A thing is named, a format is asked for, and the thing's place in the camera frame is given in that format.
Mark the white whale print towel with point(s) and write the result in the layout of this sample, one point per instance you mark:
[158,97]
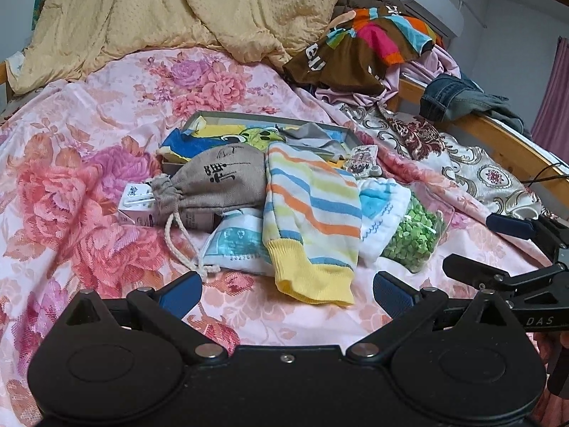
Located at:
[382,213]

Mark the small embroidered pouch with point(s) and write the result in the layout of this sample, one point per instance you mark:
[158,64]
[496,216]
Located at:
[362,160]

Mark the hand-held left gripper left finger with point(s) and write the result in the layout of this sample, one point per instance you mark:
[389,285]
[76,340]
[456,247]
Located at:
[182,294]

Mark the striped sock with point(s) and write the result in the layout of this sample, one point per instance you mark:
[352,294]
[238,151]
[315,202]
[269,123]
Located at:
[306,213]

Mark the pink floral bedsheet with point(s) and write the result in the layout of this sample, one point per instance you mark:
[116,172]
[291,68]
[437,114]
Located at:
[66,164]

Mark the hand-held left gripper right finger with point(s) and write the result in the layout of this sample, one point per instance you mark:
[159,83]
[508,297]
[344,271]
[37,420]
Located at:
[393,294]

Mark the small white box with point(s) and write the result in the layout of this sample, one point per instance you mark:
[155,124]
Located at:
[133,204]

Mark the brown multicoloured garment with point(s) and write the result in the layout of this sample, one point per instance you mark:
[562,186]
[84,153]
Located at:
[342,62]

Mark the blue jeans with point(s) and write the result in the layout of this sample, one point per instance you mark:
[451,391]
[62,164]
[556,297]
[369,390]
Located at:
[449,93]

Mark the beige brocade cloth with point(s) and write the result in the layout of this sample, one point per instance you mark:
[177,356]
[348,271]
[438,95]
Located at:
[480,173]

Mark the white packet with teal print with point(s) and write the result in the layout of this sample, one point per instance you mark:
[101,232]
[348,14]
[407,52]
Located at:
[235,240]

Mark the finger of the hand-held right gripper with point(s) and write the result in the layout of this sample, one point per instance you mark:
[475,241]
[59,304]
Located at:
[511,226]
[480,270]

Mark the brown cardboard box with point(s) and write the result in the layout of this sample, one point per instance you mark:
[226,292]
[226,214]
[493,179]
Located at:
[200,220]

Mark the yellow quilt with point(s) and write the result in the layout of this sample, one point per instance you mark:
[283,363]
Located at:
[155,9]

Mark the pink curtain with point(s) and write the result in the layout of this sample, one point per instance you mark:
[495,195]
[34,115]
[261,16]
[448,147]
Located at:
[555,98]

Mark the grey tray with cartoon lining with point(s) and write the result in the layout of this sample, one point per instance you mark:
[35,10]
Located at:
[213,135]

